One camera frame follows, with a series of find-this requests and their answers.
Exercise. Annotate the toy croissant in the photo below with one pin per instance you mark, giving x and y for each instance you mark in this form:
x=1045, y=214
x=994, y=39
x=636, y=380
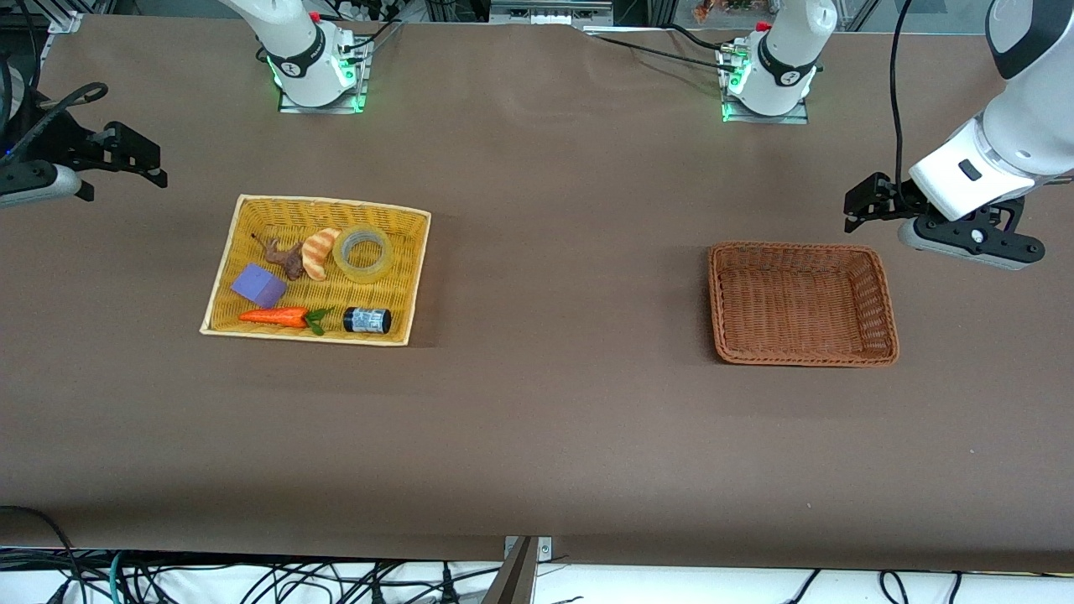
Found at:
x=317, y=252

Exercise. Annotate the orange toy carrot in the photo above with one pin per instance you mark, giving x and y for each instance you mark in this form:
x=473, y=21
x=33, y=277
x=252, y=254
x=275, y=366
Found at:
x=277, y=317

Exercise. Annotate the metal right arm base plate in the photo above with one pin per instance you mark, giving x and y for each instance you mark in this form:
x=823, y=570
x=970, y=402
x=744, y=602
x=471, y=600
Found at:
x=323, y=108

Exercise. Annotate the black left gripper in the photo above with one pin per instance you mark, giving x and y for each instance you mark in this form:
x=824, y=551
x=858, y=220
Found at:
x=891, y=198

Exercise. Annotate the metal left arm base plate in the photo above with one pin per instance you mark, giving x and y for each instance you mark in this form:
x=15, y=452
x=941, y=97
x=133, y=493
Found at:
x=768, y=120

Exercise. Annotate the brown root-shaped toy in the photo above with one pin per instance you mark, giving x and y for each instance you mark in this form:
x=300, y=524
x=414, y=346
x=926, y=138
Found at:
x=292, y=262

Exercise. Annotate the small black labelled can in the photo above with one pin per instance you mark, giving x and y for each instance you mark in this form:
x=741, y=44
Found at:
x=367, y=320

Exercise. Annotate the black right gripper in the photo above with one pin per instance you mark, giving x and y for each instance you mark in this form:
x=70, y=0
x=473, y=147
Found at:
x=74, y=149

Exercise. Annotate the orange background object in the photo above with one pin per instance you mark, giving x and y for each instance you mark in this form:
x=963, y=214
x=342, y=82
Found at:
x=722, y=7

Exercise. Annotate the grey camera stand pole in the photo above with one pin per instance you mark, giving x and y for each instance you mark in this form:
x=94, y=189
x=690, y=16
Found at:
x=512, y=583

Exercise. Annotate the grey metal frame box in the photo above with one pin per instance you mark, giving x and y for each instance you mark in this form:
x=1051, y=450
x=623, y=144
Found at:
x=550, y=10

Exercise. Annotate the purple foam cube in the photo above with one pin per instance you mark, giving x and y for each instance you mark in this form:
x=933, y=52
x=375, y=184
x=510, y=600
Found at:
x=256, y=283

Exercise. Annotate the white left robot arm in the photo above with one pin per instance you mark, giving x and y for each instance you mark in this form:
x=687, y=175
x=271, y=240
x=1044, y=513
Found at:
x=1032, y=126

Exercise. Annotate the yellow wicker basket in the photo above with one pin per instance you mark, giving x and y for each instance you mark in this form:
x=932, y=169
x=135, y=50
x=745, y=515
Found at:
x=252, y=323

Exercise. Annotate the brown wicker basket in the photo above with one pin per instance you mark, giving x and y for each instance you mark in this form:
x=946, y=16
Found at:
x=797, y=302

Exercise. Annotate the metal table edge bracket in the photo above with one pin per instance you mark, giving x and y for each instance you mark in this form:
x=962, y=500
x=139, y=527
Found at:
x=545, y=549

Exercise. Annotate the clear yellowish tape roll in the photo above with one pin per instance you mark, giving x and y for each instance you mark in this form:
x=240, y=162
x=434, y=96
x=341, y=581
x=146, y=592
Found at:
x=344, y=264

